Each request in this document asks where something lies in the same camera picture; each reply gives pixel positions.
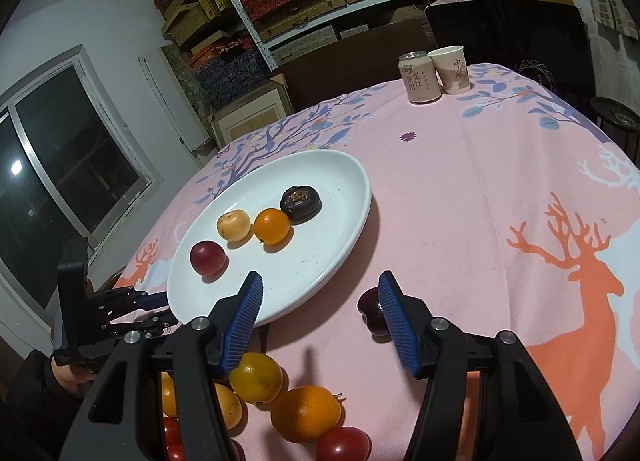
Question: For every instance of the white oval plate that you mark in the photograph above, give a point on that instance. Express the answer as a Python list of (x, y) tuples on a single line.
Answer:
[(320, 241)]

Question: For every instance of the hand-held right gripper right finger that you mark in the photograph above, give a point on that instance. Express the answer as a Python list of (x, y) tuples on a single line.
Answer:
[(397, 331)]

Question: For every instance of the orange with dark stem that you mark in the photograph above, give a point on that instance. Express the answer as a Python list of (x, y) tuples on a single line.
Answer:
[(256, 377)]

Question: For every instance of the black flat panel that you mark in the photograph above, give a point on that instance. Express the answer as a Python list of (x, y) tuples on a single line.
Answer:
[(505, 41)]

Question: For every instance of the person's left forearm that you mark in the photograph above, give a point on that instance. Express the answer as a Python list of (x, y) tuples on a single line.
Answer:
[(30, 406)]

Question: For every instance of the printed paper cup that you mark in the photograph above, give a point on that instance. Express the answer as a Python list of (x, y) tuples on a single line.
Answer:
[(452, 68)]

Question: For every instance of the red apple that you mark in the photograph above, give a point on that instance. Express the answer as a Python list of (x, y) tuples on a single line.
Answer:
[(369, 313)]

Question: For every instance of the black round object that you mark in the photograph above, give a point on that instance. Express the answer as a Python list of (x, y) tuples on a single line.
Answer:
[(617, 113)]

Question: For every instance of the white leaning board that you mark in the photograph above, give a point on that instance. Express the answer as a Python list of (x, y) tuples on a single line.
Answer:
[(165, 101)]

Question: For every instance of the beige drink can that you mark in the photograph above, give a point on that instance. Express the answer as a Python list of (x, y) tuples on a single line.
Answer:
[(419, 77)]

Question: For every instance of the dark brown board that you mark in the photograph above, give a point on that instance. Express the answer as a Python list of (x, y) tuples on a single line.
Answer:
[(350, 61)]

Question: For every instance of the yellow round fruit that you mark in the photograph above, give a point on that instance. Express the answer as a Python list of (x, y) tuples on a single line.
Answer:
[(233, 225), (229, 403)]

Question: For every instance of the small orange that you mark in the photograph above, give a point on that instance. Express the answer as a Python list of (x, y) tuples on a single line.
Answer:
[(271, 226), (168, 393)]

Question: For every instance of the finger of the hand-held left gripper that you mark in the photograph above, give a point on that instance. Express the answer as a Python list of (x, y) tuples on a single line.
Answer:
[(150, 299), (155, 325)]

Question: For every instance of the dark brown round fruit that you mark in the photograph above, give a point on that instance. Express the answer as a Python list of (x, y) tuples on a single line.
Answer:
[(300, 202)]

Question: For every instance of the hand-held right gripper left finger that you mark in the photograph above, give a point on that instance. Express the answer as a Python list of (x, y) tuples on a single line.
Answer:
[(245, 326)]

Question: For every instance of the pink printed tablecloth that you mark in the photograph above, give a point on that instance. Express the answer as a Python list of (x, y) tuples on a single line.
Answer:
[(475, 191)]

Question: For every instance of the large orange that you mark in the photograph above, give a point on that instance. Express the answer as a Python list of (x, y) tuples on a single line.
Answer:
[(305, 413)]

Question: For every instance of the dark red fruit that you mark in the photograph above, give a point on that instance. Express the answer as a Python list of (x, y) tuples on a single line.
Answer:
[(237, 451)]

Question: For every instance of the stack of blue patterned boxes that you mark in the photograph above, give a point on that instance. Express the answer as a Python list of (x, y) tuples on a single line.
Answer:
[(225, 66)]

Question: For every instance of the person's left hand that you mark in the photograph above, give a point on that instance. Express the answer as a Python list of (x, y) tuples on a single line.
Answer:
[(67, 377)]

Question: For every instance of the dark glass sliding window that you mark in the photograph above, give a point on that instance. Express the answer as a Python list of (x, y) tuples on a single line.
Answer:
[(65, 151)]

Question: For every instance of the red plum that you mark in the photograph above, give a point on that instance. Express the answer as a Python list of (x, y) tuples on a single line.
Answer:
[(209, 258)]

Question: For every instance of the white metal shelf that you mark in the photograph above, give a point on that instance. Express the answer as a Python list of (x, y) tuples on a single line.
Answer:
[(320, 22)]

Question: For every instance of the light wooden framed picture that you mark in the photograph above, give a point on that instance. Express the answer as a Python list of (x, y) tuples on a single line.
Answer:
[(250, 111)]

